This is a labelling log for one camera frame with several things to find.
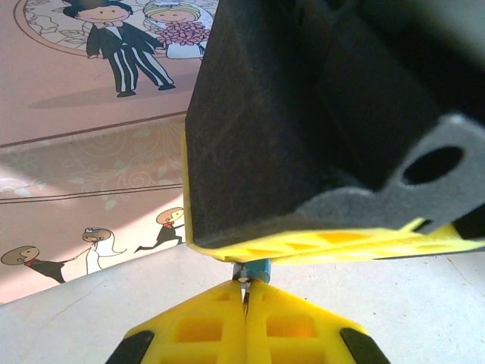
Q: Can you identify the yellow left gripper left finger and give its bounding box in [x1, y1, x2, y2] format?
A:
[123, 280, 248, 364]

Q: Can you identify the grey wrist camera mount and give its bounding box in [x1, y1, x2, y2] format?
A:
[297, 113, 485, 235]

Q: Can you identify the blue padlock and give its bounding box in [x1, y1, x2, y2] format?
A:
[233, 259, 273, 284]

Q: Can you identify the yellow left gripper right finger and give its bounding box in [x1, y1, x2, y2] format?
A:
[245, 281, 371, 364]

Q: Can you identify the pink cartoon wedding box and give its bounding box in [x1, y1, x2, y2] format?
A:
[0, 0, 221, 305]

